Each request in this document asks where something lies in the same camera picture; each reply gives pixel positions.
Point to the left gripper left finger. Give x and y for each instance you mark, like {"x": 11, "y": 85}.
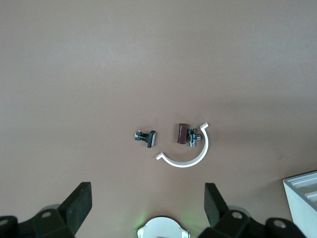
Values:
{"x": 74, "y": 205}

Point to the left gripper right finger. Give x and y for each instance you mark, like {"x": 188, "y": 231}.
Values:
{"x": 218, "y": 208}

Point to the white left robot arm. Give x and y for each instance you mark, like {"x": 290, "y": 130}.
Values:
{"x": 162, "y": 228}

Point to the white drawer cabinet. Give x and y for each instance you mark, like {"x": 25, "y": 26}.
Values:
{"x": 304, "y": 215}

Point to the white plastic drawer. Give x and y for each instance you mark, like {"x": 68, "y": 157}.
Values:
{"x": 310, "y": 186}
{"x": 307, "y": 179}

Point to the white semicircular clamp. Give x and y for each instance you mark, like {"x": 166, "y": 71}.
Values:
{"x": 183, "y": 164}

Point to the brown and chrome valve fitting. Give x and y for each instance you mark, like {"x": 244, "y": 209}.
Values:
{"x": 182, "y": 134}

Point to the brown table mat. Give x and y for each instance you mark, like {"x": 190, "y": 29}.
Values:
{"x": 99, "y": 74}

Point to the black square switch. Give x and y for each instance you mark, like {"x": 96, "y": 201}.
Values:
{"x": 149, "y": 140}

